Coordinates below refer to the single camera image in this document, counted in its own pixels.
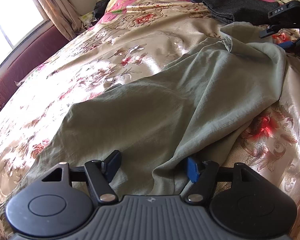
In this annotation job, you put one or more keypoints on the floral satin bedspread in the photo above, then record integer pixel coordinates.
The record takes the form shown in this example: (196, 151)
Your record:
(269, 143)

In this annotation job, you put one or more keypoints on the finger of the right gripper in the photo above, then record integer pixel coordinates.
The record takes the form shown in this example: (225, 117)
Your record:
(270, 30)
(290, 44)

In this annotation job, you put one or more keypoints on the black bag on nightstand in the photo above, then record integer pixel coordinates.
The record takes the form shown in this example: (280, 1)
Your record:
(99, 9)

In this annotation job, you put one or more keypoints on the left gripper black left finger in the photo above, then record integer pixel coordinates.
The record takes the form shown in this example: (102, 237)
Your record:
(98, 175)

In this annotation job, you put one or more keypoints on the maroon padded bed rail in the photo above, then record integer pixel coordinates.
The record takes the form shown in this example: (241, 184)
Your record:
(37, 52)

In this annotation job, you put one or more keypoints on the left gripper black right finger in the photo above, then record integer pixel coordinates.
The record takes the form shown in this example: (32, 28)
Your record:
(204, 175)

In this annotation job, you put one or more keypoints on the sage green pants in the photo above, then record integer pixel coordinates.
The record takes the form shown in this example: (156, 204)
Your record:
(156, 91)

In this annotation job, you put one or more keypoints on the folded black garment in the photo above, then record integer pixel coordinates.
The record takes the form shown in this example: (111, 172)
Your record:
(251, 11)

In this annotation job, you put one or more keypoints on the beige curtain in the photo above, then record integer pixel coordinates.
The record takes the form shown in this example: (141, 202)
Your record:
(64, 16)

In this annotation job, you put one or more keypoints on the window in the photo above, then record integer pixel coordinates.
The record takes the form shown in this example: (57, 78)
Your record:
(18, 19)

